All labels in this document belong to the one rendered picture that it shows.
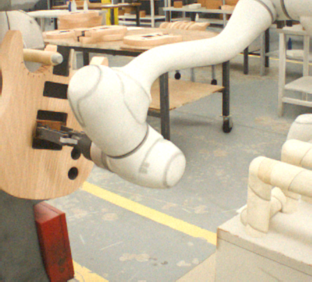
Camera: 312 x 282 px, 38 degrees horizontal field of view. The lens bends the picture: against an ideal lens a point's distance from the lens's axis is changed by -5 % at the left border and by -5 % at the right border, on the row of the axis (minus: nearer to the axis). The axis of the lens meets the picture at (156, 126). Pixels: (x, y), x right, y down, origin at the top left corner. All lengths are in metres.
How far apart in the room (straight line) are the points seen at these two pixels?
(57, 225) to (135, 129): 0.95
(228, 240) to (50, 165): 0.68
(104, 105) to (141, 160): 0.15
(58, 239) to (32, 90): 0.77
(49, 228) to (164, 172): 0.90
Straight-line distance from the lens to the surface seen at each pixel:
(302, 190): 0.57
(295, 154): 0.65
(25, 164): 1.18
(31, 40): 1.36
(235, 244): 0.65
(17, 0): 1.00
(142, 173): 0.91
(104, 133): 0.84
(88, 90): 0.80
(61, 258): 1.82
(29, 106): 1.16
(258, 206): 0.62
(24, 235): 1.70
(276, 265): 0.62
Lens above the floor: 1.44
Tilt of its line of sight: 19 degrees down
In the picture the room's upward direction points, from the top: 2 degrees counter-clockwise
